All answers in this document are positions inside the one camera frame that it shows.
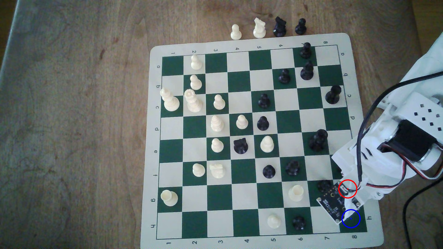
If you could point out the white chess pawn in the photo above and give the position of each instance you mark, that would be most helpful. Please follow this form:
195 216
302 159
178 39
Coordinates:
196 63
195 83
219 103
236 33
242 122
198 170
274 221
267 144
217 146

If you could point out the green white chess mat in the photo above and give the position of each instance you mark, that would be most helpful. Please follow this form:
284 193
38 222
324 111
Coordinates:
242 81

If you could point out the white chess knight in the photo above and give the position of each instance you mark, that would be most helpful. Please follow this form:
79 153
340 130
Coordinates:
259 29
217 171

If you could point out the black chess pawn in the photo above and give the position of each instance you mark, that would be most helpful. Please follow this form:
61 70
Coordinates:
300 27
269 171
264 101
284 76
305 51
299 223
263 123

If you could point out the white chess rook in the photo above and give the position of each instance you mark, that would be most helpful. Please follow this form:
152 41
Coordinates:
169 197
296 193

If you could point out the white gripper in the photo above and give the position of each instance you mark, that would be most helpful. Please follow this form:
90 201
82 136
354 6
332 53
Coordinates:
352 206

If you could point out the black chess rook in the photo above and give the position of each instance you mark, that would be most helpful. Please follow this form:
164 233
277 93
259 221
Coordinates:
323 185
292 168

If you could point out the black chess knight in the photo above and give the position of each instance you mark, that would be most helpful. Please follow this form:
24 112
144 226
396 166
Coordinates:
279 27
240 146

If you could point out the white chess queen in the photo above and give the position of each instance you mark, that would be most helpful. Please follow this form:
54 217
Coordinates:
193 103

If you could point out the black camera circuit board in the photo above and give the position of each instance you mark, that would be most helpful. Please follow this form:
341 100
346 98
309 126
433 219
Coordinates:
332 204

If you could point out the black chess queen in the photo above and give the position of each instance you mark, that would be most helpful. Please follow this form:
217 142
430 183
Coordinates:
317 140

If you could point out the white chess bishop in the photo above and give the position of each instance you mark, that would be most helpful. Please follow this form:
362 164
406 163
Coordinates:
170 102
217 123

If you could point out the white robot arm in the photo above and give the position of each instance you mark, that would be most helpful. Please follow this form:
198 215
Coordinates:
422 110

